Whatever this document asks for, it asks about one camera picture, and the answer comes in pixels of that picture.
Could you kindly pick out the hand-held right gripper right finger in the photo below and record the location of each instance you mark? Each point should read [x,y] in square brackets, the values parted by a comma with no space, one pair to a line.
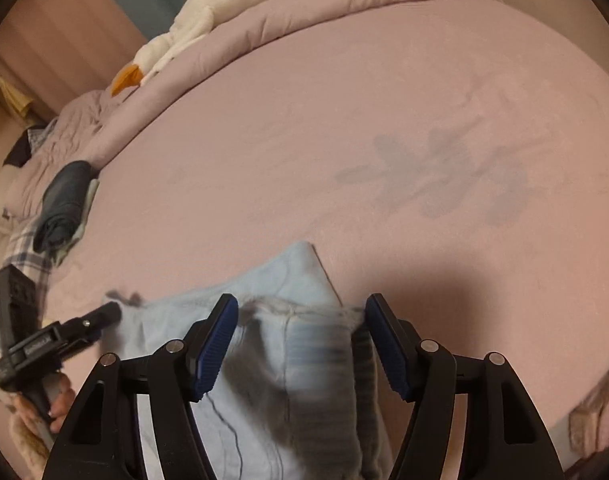
[387,345]

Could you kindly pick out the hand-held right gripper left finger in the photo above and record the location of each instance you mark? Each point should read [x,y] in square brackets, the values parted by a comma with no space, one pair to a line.
[217,345]

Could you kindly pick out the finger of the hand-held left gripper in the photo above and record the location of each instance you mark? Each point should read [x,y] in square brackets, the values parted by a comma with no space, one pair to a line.
[97,317]

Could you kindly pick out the light blue strawberry print pants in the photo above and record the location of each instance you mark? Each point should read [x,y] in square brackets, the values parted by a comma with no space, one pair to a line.
[284,390]

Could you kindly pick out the person's left forearm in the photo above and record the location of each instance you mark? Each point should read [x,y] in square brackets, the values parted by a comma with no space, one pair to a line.
[27,435]

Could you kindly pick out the person's left hand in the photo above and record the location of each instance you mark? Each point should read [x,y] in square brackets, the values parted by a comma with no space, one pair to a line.
[63,407]

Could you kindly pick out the plaid pillow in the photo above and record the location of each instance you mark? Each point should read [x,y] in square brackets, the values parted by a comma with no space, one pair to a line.
[29,265]

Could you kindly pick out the folded green garment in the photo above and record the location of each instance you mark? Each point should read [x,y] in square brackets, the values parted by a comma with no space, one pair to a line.
[87,215]

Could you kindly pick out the folded dark jeans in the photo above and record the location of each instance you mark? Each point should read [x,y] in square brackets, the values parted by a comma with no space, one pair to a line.
[64,205]

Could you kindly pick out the cream pillow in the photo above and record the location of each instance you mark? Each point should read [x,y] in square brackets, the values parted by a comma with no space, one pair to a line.
[4,200]

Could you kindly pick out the dark garment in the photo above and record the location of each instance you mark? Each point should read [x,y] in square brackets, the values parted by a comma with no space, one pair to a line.
[19,150]

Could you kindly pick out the bed with pink sheet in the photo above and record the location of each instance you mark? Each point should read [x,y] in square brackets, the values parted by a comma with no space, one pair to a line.
[384,160]

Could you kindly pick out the plaid shirt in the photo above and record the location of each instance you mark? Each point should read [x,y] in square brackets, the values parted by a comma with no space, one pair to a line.
[40,135]

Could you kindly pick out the yellow pleated curtain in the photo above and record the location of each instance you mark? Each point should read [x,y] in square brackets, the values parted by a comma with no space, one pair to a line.
[7,92]

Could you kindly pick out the pink curtain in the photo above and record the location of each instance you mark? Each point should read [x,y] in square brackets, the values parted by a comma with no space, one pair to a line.
[59,25]

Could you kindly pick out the white goose plush toy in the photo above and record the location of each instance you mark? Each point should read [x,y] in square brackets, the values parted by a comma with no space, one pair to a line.
[209,5]

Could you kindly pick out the lilac duvet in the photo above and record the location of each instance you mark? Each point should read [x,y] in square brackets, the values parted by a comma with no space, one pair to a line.
[294,15]

